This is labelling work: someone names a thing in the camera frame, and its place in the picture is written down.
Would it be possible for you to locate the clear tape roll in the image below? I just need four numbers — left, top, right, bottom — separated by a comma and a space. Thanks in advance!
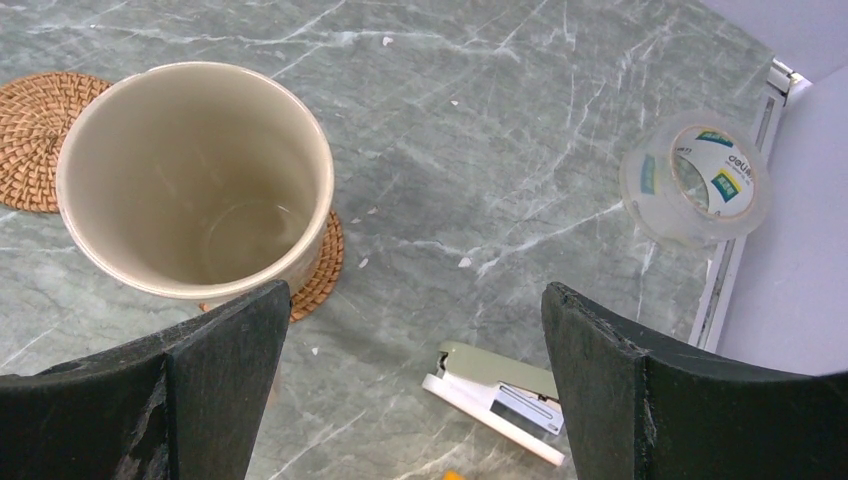
619, 111, 773, 249

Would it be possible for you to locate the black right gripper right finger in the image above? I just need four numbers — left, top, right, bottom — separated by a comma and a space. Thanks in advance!
541, 282, 847, 479

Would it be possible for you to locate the yellow orange object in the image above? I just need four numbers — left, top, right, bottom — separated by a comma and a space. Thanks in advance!
441, 470, 466, 480

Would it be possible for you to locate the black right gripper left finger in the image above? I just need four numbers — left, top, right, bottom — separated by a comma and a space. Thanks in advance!
1, 280, 291, 479

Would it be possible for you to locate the woven rattan coaster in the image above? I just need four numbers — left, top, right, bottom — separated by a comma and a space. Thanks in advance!
198, 209, 346, 325
1, 72, 111, 213

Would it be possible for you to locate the aluminium frame rail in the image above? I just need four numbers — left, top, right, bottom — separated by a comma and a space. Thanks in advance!
687, 58, 813, 354

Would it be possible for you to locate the cream seahorse mug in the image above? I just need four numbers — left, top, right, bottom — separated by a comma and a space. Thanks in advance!
56, 61, 335, 304

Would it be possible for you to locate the green white stapler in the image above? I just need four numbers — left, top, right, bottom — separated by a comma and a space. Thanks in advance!
422, 341, 565, 466

